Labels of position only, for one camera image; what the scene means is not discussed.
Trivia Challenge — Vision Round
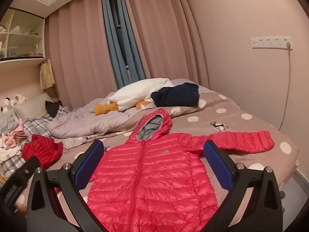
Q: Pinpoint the pink curtain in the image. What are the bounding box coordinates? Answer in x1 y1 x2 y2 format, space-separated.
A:
45 0 119 112
121 0 210 89

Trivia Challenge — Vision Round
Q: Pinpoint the group of plush toys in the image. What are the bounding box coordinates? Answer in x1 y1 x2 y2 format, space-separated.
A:
0 94 29 113

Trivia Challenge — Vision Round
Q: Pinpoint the black cloth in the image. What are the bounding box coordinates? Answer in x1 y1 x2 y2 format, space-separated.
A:
45 100 63 117

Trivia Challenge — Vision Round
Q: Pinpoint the grey duvet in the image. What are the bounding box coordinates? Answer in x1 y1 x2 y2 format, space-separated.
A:
46 94 169 148

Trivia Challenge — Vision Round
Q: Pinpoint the grey cable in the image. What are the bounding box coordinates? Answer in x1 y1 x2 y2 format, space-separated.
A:
279 47 292 130

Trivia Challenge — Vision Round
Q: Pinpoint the pink-red hooded puffer jacket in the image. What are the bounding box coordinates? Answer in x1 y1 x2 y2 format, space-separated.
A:
86 109 276 232

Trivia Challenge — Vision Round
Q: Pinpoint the navy blue garment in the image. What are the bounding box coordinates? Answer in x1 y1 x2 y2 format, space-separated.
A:
151 82 200 108

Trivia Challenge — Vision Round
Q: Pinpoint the dark red puffer jacket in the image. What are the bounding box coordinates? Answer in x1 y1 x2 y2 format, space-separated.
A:
21 134 64 170

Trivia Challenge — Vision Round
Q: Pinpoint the white wall shelf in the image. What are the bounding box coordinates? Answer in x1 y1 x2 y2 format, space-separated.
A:
0 7 46 64

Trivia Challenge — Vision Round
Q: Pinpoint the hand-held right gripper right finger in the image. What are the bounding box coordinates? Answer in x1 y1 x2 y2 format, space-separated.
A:
203 140 283 232

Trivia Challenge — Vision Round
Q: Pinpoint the white wall socket strip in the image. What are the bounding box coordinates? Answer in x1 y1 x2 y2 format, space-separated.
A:
250 36 292 49

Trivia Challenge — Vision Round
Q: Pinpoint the blue curtain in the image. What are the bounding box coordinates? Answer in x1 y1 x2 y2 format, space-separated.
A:
100 0 146 90

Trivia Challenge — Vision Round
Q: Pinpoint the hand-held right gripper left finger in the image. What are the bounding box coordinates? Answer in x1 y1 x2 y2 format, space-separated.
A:
26 139 114 232

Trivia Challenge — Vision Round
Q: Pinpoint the white plush goose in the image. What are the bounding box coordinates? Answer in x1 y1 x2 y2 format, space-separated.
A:
94 78 175 116

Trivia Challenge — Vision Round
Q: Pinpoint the beige pillow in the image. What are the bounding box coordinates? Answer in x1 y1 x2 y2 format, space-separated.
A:
13 92 55 119

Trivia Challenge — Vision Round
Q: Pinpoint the pile of pastel clothes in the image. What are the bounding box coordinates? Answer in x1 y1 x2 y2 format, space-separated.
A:
0 112 27 150

